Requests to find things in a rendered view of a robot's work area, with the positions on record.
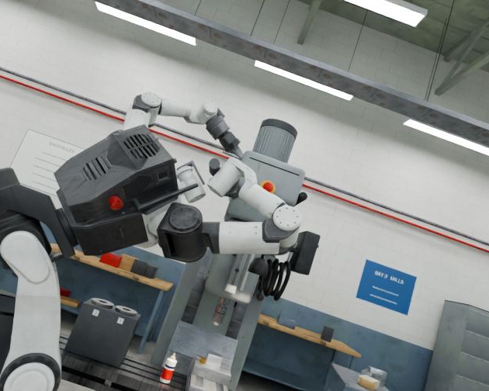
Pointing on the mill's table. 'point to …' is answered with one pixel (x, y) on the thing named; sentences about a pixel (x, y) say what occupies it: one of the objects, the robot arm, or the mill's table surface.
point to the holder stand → (103, 331)
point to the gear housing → (242, 212)
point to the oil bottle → (168, 369)
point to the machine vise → (203, 379)
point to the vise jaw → (211, 372)
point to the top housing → (275, 175)
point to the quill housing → (219, 275)
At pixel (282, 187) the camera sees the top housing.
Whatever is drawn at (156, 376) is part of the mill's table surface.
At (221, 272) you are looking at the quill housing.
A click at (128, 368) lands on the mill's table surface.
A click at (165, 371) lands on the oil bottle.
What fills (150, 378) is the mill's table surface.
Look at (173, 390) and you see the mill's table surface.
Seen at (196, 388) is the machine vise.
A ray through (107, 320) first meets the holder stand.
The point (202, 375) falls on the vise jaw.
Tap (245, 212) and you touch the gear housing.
